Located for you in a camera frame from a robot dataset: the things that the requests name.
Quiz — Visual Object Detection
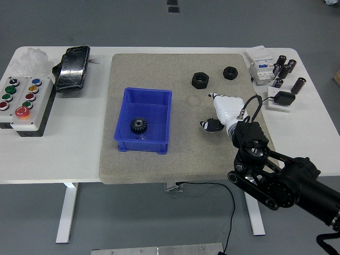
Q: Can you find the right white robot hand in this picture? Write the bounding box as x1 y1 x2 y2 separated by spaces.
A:
199 91 250 132

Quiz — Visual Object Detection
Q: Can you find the small black gear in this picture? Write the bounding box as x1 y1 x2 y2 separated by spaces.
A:
207 117 224 132

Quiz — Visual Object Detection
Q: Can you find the blue plastic bin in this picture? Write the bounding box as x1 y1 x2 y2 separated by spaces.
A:
113 87 173 156

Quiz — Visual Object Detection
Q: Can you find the large black gear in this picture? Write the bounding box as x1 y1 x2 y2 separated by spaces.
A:
129 117 148 137

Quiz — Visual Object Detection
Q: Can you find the small black hex nut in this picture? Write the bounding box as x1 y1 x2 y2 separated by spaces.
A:
222 66 239 80

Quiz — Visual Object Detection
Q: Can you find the large black hex nut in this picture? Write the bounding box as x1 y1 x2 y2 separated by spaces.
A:
191 71 210 90

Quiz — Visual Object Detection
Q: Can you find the grey emergency-stop control box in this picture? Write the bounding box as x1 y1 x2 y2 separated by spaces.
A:
10 77 55 138

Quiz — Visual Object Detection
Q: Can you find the grey four-button control box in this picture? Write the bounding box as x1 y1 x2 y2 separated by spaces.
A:
0 76 28 130

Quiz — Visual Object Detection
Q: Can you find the white circuit breaker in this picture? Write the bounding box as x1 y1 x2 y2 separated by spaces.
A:
248 56 276 86

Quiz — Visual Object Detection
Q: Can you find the black plug adapter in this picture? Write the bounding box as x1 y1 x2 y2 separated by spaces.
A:
273 91 296 106

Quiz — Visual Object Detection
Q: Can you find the white small carton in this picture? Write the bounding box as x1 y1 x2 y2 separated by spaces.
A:
244 45 273 63

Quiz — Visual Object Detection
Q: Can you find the grey-brown table mat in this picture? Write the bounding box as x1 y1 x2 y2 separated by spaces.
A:
98 53 277 185

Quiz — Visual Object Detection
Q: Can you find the white table leg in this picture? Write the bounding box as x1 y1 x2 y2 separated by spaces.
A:
244 195 267 236
55 182 79 244

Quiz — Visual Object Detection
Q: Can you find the black plastic-wrapped device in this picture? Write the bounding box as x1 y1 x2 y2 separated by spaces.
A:
51 45 91 94

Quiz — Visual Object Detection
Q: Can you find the clear crumpled plastic bag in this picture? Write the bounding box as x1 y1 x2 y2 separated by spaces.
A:
9 47 54 78

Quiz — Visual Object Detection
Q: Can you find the red emergency stop button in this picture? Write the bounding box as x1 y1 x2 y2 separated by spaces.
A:
14 106 31 120

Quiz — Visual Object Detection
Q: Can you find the black plug cord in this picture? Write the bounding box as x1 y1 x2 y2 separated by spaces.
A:
254 93 276 103

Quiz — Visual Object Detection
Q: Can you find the white square wall plate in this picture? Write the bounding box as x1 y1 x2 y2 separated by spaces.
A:
266 86 292 113

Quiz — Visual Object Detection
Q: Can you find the black floor cable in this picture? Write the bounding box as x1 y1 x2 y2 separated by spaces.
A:
176 181 236 255

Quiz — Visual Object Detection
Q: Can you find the grey table frame bracket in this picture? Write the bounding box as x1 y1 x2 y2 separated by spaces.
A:
162 181 185 193

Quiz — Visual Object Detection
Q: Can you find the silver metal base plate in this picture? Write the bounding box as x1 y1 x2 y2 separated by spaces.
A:
90 242 227 255

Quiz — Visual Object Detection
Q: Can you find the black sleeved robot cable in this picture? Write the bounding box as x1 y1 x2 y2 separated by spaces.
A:
315 232 340 255

